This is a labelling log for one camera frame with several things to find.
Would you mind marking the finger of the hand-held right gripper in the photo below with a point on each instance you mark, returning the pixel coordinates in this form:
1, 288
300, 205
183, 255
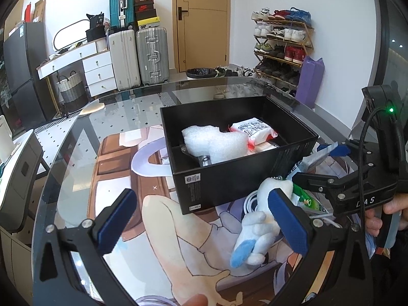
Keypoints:
314, 180
338, 149

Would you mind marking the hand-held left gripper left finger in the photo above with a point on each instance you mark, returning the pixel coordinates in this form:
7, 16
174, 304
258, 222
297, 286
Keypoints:
116, 220

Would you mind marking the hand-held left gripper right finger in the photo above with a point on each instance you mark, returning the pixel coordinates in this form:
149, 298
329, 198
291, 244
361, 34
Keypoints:
288, 223

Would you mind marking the blue white packet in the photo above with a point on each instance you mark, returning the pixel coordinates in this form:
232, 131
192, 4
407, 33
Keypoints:
307, 164

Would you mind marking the white blue plush toy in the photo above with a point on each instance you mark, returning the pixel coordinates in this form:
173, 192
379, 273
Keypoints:
258, 226

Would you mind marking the black storage box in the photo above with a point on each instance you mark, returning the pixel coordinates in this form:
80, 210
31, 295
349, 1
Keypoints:
223, 178

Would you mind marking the red white tissue packet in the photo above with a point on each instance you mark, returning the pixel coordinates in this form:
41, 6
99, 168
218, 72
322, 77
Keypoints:
251, 130

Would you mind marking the white foam piece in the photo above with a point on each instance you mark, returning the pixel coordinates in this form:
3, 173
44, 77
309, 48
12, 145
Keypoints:
216, 142

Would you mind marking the person's right hand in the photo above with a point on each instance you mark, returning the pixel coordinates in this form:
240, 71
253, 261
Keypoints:
373, 223

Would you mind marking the person's left hand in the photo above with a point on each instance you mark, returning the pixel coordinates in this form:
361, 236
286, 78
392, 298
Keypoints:
194, 301

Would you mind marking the green packet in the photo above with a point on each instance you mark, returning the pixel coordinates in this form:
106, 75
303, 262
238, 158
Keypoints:
307, 199

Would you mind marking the cartoon printed table mat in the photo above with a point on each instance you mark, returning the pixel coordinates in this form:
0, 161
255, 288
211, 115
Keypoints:
165, 229

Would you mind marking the purple bag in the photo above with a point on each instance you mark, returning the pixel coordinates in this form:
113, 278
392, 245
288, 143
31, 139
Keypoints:
309, 83

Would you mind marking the grey white side cabinet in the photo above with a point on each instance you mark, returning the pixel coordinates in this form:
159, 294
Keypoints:
22, 181

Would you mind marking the person's dark jacket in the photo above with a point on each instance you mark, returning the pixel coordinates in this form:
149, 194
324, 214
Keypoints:
392, 277

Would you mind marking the wooden shoe rack with shoes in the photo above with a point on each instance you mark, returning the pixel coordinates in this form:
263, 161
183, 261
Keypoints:
280, 33

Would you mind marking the scattered loose shoes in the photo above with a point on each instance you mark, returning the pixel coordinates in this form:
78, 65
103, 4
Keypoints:
232, 71

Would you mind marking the woven laundry basket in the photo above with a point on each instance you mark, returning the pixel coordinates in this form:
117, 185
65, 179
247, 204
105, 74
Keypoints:
71, 92

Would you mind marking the white dressing table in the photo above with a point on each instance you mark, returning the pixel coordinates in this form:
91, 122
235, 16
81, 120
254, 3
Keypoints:
98, 73

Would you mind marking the trash bin with black liner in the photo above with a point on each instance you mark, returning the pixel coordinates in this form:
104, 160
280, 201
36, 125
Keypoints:
200, 73

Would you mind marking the white suitcase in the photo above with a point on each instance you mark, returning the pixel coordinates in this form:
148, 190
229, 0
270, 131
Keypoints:
124, 60

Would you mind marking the silver suitcase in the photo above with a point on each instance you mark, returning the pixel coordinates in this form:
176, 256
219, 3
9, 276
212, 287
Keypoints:
152, 55

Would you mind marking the white ribbed bin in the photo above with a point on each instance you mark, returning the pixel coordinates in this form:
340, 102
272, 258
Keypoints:
102, 45

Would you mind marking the dark grey refrigerator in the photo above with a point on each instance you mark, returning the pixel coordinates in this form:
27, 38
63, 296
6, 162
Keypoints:
24, 70

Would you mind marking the wooden door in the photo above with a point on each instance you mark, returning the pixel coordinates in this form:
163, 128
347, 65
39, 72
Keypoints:
200, 32

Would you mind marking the oval mirror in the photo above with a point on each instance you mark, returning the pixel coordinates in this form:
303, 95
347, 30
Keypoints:
70, 35

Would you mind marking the black bag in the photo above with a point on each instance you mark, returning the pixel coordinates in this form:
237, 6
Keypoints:
95, 30

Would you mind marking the black shoe box red logo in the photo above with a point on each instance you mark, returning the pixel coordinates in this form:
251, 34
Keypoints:
145, 8

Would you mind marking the teal suitcase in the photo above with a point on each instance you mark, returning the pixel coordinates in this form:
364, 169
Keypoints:
122, 6

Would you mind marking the cardboard box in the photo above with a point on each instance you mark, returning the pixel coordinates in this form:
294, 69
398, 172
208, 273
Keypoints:
39, 10

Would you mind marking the red flat box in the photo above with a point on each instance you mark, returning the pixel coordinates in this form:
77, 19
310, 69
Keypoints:
28, 12

